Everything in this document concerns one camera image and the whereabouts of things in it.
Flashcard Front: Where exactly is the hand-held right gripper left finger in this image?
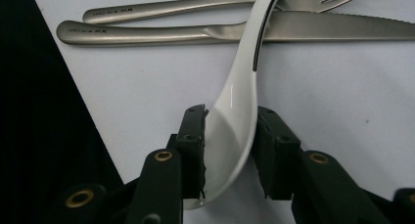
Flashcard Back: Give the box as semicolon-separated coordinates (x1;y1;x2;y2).
167;104;209;201

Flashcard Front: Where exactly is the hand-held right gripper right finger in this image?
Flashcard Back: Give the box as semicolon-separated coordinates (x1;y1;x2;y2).
253;106;302;201

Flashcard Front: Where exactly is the white ceramic spoon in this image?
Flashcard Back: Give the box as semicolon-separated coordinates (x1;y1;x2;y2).
182;0;285;210

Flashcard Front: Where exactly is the steel knife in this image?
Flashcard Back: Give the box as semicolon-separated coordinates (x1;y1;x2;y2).
56;10;415;47

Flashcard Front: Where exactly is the steel fork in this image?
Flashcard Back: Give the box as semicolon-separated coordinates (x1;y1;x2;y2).
81;0;373;24

